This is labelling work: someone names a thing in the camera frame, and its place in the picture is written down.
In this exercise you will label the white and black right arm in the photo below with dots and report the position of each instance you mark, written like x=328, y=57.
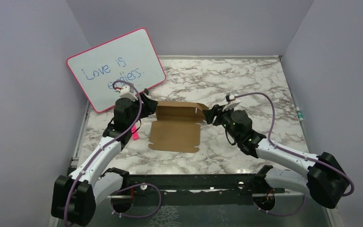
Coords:
x=306, y=164

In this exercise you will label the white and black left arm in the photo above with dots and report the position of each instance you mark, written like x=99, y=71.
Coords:
x=76, y=196

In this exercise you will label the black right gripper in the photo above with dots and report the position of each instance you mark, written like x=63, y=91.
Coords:
x=216, y=110

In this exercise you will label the brown cardboard box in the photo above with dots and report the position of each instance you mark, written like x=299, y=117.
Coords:
x=177, y=127

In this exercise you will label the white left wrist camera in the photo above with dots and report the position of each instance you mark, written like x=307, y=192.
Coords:
x=127, y=92

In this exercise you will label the pink marker pen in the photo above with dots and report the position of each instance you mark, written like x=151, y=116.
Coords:
x=135, y=135

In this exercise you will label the aluminium frame rail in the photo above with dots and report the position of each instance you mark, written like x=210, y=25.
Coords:
x=200, y=185

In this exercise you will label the pink framed whiteboard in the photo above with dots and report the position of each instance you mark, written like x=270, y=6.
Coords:
x=130, y=57

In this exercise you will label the green capped marker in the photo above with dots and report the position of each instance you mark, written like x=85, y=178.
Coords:
x=299, y=114

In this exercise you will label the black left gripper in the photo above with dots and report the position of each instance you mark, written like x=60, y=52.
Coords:
x=149, y=106

